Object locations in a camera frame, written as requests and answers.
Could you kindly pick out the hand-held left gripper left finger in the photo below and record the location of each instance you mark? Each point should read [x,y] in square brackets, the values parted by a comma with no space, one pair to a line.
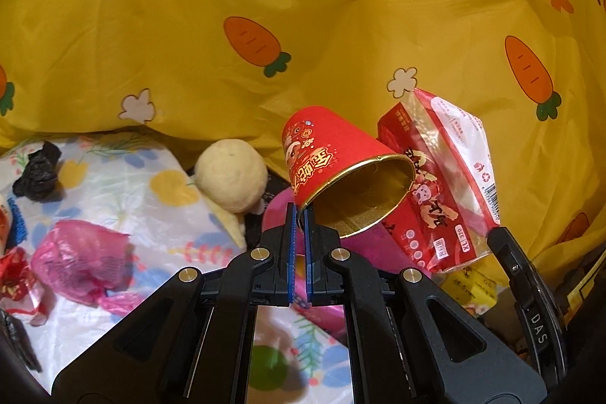
[289,257]

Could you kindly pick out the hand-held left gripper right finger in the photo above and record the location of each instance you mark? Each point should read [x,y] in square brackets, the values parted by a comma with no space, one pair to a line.
[309,257]

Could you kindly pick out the large pink bag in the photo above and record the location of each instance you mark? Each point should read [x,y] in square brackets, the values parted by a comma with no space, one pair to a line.
[277,214]

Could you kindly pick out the red paper cup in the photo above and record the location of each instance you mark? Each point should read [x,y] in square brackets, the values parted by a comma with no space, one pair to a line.
[322,148]

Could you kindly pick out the yellow packet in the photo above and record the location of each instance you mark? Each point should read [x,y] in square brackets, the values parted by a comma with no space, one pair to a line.
[584,281]

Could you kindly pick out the small yellow box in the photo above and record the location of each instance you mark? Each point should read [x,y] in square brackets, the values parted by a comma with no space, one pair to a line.
[468,288]

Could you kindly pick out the cream plush toy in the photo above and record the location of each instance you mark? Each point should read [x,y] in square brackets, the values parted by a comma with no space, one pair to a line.
[232,174]

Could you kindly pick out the red plastic package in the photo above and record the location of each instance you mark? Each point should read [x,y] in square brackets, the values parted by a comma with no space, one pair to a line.
[445,177]

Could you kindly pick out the crumpled pink plastic bag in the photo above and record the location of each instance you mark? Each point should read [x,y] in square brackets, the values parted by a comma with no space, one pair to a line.
[75,262]

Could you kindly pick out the black crumpled plastic bag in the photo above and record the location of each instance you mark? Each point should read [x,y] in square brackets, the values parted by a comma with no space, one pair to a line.
[38,172]

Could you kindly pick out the red crumpled wrapper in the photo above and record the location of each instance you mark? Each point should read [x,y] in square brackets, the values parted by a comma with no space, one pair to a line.
[16,281]

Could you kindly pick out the blue fuzzy cloth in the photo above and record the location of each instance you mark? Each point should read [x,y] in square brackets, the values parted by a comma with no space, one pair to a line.
[16,219]

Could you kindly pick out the yellow carrot print blanket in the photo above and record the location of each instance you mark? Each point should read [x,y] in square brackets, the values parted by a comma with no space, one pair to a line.
[165,6]

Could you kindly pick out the dark crumpled bag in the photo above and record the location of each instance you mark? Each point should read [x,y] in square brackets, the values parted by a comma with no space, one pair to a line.
[16,337]

